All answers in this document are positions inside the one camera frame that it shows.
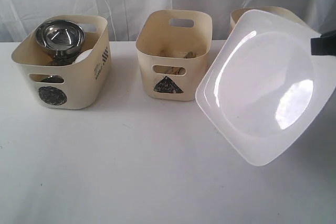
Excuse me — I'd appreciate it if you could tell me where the white rectangular plate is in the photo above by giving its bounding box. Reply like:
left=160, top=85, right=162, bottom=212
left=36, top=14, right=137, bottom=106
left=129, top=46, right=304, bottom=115
left=196, top=9, right=335, bottom=166

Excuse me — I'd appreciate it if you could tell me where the wooden chopstick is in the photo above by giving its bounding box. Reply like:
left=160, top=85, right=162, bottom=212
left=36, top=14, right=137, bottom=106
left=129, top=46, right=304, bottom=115
left=183, top=51, right=197, bottom=59
left=155, top=65, right=185, bottom=75

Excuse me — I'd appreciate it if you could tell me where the white ceramic bowl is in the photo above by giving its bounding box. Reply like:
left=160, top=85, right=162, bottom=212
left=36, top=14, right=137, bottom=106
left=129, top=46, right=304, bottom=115
left=73, top=49, right=92, bottom=64

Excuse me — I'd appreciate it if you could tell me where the stainless steel bowl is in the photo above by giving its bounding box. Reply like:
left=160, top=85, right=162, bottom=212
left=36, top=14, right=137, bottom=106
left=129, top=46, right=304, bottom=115
left=35, top=19, right=86, bottom=66

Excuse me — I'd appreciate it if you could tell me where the steel mug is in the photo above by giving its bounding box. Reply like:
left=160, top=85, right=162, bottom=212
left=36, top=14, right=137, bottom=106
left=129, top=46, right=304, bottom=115
left=41, top=75, right=64, bottom=83

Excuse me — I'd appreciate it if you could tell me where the cream bin with square mark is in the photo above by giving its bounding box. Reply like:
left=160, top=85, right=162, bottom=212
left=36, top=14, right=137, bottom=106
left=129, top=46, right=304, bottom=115
left=228, top=6, right=309, bottom=35

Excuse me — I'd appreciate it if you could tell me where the cream bin with triangle mark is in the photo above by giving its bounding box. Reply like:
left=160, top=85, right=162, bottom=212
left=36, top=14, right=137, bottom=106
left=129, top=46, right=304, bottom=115
left=136, top=9, right=213, bottom=101

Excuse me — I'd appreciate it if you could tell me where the cream bin with circle mark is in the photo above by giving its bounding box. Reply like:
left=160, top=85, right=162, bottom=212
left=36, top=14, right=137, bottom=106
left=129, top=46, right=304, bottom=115
left=12, top=15, right=111, bottom=109

